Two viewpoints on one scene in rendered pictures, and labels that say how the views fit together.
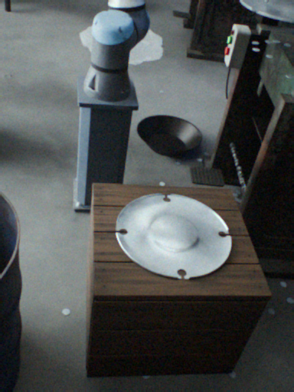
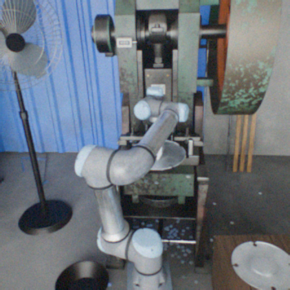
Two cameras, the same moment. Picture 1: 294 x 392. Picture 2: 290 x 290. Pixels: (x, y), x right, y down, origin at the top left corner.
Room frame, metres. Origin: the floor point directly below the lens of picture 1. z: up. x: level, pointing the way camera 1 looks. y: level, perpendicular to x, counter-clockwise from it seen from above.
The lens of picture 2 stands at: (1.07, 1.14, 1.59)
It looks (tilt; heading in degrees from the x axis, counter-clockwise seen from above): 27 degrees down; 283
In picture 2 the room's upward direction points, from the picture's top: 2 degrees counter-clockwise
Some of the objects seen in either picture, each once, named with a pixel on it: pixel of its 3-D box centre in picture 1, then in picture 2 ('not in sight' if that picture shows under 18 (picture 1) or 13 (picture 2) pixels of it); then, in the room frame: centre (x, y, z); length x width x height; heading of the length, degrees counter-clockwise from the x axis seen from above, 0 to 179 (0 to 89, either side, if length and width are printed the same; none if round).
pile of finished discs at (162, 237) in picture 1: (174, 232); (263, 264); (0.80, -0.08, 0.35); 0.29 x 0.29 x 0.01
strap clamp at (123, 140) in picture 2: not in sight; (131, 134); (1.55, -0.55, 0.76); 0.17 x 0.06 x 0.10; 7
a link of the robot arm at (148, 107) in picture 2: not in sight; (149, 108); (1.34, -0.14, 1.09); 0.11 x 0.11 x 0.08; 78
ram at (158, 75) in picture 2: not in sight; (158, 91); (1.37, -0.53, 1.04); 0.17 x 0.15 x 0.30; 97
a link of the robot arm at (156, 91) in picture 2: not in sight; (155, 100); (1.34, -0.24, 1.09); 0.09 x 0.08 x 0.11; 78
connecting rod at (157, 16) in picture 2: not in sight; (158, 44); (1.38, -0.57, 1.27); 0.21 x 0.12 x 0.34; 97
